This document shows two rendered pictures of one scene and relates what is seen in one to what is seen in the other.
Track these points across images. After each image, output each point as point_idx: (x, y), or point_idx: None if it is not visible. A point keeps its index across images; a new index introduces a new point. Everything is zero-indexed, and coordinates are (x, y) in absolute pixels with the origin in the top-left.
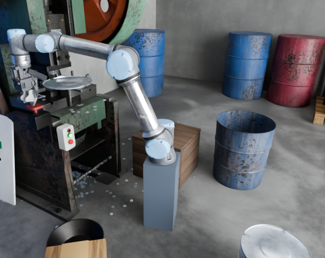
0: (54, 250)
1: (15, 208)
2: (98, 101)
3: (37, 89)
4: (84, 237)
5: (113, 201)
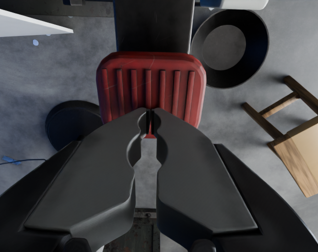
0: (286, 146)
1: (80, 36)
2: None
3: (305, 237)
4: (223, 30)
5: None
